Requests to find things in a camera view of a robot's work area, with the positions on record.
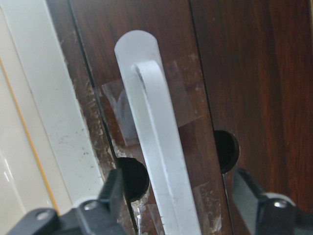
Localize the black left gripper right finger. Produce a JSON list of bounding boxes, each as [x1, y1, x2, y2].
[[232, 168, 313, 235]]

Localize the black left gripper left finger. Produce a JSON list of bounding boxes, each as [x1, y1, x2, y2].
[[8, 169, 126, 235]]

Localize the cream cabinet box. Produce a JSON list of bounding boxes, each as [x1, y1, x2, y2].
[[0, 0, 103, 213]]

